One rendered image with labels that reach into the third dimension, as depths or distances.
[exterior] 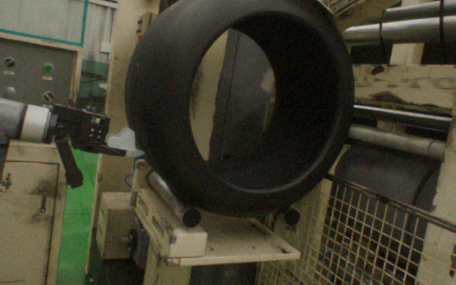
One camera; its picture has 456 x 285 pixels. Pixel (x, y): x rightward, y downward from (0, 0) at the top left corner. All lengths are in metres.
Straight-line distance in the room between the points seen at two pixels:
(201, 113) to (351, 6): 0.55
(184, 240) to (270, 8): 0.55
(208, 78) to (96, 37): 8.95
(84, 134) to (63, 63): 0.70
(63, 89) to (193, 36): 0.82
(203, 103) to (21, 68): 0.66
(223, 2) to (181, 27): 0.10
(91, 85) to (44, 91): 8.52
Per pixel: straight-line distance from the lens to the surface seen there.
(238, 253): 1.00
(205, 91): 1.24
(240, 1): 0.85
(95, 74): 10.04
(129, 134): 0.88
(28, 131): 0.84
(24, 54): 1.53
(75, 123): 0.86
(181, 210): 0.91
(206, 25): 0.81
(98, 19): 10.17
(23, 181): 1.53
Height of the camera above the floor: 1.20
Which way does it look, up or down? 6 degrees down
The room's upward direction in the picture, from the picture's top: 9 degrees clockwise
